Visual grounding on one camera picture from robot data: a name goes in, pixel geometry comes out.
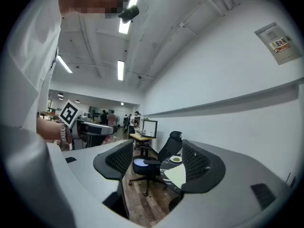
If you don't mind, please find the person's left forearm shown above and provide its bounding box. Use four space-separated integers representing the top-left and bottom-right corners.
36 116 63 141

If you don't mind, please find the wooden desk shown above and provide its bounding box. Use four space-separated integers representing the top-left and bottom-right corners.
129 133 157 157

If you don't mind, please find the computer monitor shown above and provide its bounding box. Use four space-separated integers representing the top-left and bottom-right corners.
142 119 158 139

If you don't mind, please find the black head-mounted camera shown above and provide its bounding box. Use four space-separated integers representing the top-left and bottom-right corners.
118 5 140 23

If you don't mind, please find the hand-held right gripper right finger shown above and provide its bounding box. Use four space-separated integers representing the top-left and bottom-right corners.
161 139 296 228

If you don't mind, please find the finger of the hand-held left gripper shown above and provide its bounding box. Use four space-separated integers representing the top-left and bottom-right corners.
83 122 118 136

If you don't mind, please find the light green towel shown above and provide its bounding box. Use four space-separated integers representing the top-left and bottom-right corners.
163 162 187 186

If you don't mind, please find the person in white shirt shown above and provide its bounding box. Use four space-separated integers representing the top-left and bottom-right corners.
0 0 63 137

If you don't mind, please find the grey shoulder strap with buckle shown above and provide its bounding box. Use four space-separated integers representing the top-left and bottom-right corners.
50 47 59 70

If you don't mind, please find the blue round plate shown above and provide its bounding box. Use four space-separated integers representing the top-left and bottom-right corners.
133 158 149 168

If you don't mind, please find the black mesh headrest office chair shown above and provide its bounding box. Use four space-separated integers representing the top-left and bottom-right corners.
129 131 183 197

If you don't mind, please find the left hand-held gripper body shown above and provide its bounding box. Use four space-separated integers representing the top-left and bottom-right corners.
58 100 107 151

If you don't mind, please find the ceiling light strip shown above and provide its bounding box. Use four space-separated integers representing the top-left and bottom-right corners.
57 55 73 74
118 0 145 35
117 60 125 81

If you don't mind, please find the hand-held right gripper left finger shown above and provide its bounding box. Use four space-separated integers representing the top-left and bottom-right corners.
47 139 134 220

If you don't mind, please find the grey wall electrical panel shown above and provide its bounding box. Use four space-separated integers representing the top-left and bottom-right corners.
254 22 303 66

